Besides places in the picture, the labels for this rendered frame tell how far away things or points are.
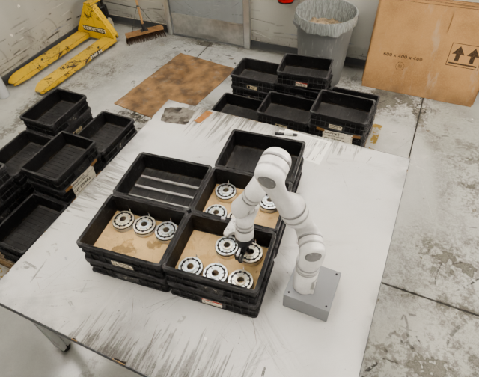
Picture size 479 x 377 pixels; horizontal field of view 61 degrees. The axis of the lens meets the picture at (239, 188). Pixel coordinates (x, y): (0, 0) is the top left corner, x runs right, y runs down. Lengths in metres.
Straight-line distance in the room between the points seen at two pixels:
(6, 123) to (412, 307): 3.77
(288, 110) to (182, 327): 2.01
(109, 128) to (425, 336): 2.56
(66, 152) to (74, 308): 1.36
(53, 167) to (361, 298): 2.08
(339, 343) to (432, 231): 1.55
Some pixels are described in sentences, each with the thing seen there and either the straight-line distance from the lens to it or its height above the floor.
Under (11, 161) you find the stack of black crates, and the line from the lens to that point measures 3.31.
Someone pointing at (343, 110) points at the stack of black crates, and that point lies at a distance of 3.11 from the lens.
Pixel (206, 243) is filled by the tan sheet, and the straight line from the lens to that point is 1.81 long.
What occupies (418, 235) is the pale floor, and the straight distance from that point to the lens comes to 3.05.
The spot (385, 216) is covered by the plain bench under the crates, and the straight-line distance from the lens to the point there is 2.15.
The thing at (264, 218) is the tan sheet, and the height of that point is 0.83.
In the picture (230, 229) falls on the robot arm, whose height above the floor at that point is 1.04.
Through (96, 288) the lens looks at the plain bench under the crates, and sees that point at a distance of 1.97.
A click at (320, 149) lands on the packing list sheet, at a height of 0.70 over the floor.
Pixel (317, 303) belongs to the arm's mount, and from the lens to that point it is 1.71.
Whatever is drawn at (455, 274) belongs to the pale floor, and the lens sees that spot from 2.95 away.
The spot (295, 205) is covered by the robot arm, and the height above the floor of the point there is 1.35.
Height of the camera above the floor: 2.31
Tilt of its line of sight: 47 degrees down
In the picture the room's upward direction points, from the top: 3 degrees counter-clockwise
